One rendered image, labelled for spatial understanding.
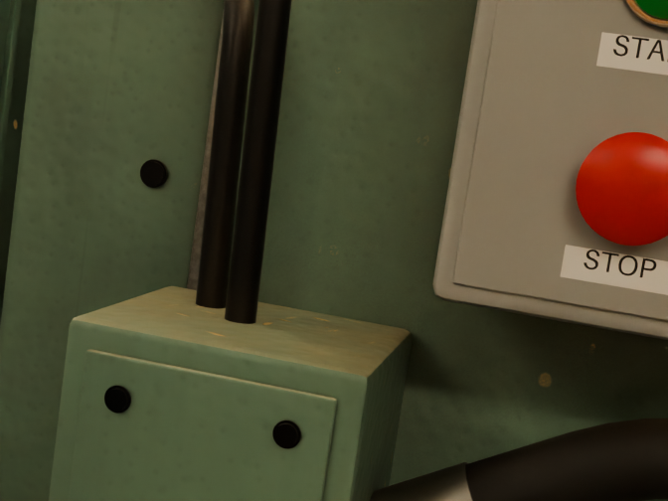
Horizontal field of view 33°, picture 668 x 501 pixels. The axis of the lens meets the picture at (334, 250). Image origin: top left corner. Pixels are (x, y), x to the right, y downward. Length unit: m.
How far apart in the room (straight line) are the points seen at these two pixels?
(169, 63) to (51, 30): 0.05
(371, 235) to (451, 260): 0.07
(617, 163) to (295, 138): 0.13
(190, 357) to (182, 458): 0.03
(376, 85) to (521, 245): 0.09
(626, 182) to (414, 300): 0.11
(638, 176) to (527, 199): 0.03
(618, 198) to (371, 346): 0.09
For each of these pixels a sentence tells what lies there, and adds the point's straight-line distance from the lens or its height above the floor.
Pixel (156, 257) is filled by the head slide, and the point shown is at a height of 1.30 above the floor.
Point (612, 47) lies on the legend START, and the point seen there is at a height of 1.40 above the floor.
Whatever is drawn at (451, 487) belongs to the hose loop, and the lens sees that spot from 0.35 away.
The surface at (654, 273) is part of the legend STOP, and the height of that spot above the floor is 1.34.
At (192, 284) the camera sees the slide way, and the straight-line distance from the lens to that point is 0.44.
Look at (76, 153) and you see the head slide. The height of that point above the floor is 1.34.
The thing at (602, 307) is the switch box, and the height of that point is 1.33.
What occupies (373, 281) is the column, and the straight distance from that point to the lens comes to 0.39.
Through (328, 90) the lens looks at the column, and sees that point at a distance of 0.39.
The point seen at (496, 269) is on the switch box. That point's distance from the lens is 0.32.
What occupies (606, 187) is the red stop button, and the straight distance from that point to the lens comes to 0.31.
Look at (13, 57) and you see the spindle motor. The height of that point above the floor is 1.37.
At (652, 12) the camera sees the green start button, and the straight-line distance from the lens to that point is 0.31.
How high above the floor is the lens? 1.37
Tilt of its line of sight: 7 degrees down
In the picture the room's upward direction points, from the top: 8 degrees clockwise
